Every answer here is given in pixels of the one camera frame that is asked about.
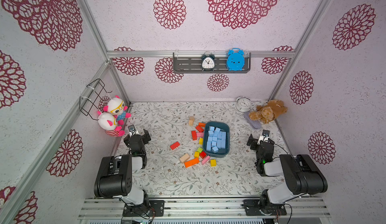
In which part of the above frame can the dark teal plastic tray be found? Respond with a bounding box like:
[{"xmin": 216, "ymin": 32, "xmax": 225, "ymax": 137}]
[{"xmin": 203, "ymin": 122, "xmax": 230, "ymax": 158}]

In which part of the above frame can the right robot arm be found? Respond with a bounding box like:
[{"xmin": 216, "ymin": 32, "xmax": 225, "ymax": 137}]
[{"xmin": 247, "ymin": 131, "xmax": 328, "ymax": 212}]

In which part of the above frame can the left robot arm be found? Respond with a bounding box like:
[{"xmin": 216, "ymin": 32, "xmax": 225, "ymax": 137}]
[{"xmin": 93, "ymin": 126, "xmax": 151, "ymax": 208}]

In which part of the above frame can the grey fabric glasses case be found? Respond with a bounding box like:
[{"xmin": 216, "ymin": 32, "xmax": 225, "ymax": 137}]
[{"xmin": 244, "ymin": 112, "xmax": 261, "ymax": 130}]

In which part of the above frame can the white pink plush toy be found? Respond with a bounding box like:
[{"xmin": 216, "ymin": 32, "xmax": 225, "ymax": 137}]
[{"xmin": 98, "ymin": 111, "xmax": 125, "ymax": 137}]

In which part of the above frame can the brown teddy bear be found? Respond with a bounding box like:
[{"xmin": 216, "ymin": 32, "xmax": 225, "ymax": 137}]
[{"xmin": 248, "ymin": 99, "xmax": 287, "ymax": 124}]

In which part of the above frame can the red block left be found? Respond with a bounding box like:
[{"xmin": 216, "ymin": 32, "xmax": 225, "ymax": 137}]
[{"xmin": 170, "ymin": 142, "xmax": 181, "ymax": 150}]

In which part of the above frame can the white plush with glasses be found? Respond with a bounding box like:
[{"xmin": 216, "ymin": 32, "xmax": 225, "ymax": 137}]
[{"xmin": 103, "ymin": 95, "xmax": 131, "ymax": 125}]

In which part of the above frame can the natural wood long block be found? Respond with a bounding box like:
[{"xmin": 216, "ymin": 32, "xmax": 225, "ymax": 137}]
[{"xmin": 180, "ymin": 154, "xmax": 190, "ymax": 163}]

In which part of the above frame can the yellow block lower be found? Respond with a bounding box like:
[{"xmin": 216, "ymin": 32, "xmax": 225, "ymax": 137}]
[{"xmin": 210, "ymin": 159, "xmax": 217, "ymax": 167}]

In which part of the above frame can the long orange block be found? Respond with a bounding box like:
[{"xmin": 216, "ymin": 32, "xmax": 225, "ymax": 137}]
[{"xmin": 184, "ymin": 158, "xmax": 200, "ymax": 168}]

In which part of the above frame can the long pink block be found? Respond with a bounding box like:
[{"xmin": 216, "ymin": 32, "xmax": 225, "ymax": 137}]
[{"xmin": 201, "ymin": 156, "xmax": 211, "ymax": 165}]

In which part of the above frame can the long red block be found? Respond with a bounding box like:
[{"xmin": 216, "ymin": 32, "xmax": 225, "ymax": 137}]
[
  {"xmin": 192, "ymin": 131, "xmax": 198, "ymax": 141},
  {"xmin": 196, "ymin": 126, "xmax": 204, "ymax": 133}
]

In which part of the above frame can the small red cube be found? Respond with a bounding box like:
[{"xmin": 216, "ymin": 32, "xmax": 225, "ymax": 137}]
[{"xmin": 200, "ymin": 152, "xmax": 207, "ymax": 159}]

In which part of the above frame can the blue alarm clock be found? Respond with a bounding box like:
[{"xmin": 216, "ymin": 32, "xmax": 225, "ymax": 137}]
[{"xmin": 226, "ymin": 48, "xmax": 245, "ymax": 71}]

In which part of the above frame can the dark green alarm clock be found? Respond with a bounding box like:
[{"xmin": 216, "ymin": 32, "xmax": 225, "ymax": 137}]
[{"xmin": 201, "ymin": 54, "xmax": 216, "ymax": 71}]

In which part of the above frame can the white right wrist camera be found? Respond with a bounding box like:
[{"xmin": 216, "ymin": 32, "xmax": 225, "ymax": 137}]
[{"xmin": 258, "ymin": 130, "xmax": 270, "ymax": 143}]

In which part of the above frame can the black wire basket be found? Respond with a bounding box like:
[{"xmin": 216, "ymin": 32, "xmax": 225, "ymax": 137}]
[{"xmin": 78, "ymin": 78, "xmax": 112, "ymax": 121}]

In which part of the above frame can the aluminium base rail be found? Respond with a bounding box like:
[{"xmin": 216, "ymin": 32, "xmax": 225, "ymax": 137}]
[{"xmin": 78, "ymin": 196, "xmax": 331, "ymax": 220}]

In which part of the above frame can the grey wall shelf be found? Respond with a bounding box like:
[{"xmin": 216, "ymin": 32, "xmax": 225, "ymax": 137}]
[{"xmin": 172, "ymin": 53, "xmax": 251, "ymax": 74}]

